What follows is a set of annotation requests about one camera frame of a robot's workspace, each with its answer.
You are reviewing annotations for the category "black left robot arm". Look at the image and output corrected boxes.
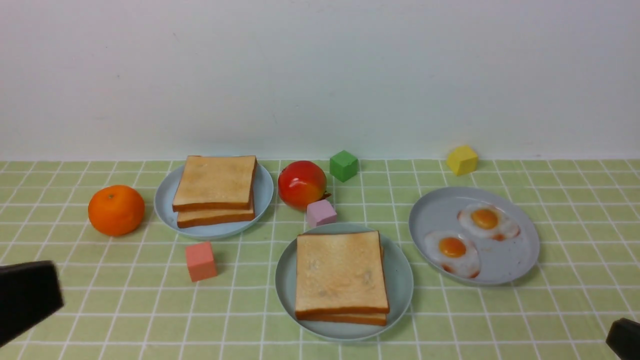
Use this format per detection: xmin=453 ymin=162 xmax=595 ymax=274
xmin=0 ymin=260 xmax=65 ymax=347

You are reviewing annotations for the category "orange fruit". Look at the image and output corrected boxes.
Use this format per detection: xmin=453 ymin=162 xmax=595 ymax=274
xmin=87 ymin=184 xmax=146 ymax=237

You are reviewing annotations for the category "light blue bread plate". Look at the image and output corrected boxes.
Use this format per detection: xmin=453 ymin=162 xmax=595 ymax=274
xmin=154 ymin=163 xmax=275 ymax=240

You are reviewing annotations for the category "front fried egg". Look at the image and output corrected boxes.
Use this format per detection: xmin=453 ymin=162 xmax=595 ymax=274
xmin=423 ymin=230 xmax=482 ymax=280

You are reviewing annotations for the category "salmon red cube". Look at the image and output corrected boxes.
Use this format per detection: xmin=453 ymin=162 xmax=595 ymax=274
xmin=185 ymin=241 xmax=218 ymax=283

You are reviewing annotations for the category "yellow cube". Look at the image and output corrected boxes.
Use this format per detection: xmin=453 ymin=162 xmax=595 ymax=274
xmin=446 ymin=145 xmax=479 ymax=177

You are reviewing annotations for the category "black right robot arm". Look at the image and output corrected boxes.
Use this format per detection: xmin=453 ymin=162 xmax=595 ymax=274
xmin=605 ymin=317 xmax=640 ymax=360

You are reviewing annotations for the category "teal centre plate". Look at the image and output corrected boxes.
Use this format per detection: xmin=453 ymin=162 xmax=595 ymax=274
xmin=274 ymin=222 xmax=414 ymax=342

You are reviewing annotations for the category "grey egg plate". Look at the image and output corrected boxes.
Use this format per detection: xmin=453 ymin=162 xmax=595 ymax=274
xmin=407 ymin=187 xmax=541 ymax=286

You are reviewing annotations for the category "red apple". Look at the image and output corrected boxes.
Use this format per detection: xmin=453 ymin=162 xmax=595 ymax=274
xmin=278 ymin=161 xmax=332 ymax=212

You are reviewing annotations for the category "pink cube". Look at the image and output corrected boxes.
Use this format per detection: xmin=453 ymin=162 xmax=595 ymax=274
xmin=306 ymin=199 xmax=338 ymax=228

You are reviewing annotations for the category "green cube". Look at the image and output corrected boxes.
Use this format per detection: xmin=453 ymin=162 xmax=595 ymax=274
xmin=329 ymin=150 xmax=359 ymax=183

